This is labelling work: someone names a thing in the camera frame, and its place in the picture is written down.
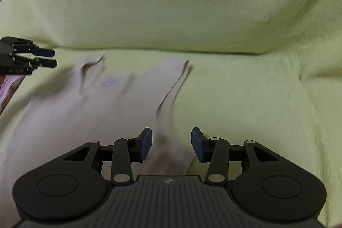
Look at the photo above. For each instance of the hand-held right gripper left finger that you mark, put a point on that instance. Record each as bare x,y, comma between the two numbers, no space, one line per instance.
146,144

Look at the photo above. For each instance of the beige sleeveless shirt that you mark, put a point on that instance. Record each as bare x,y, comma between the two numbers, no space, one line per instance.
80,110

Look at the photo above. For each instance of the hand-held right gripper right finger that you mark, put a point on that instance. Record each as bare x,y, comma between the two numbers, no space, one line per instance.
197,144

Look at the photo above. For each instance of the light green sofa cover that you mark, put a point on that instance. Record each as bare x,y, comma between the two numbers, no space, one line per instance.
203,3

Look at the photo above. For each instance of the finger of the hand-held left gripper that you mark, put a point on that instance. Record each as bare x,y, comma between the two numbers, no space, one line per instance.
44,52
46,63

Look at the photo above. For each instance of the person's left forearm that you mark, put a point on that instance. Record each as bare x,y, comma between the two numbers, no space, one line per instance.
8,91

